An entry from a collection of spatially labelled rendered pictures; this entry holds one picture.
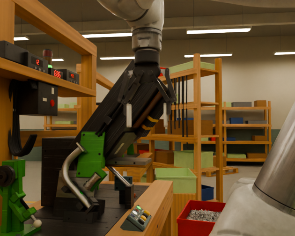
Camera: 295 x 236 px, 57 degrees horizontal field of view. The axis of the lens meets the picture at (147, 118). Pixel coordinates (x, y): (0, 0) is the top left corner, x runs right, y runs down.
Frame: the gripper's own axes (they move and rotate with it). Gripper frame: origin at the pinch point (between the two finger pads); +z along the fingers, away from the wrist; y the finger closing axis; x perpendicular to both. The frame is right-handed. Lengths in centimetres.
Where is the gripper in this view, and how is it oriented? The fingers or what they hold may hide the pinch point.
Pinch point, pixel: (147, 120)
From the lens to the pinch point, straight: 80.6
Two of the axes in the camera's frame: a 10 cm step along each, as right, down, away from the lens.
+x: 2.0, 0.4, 9.8
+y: 9.8, -0.1, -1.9
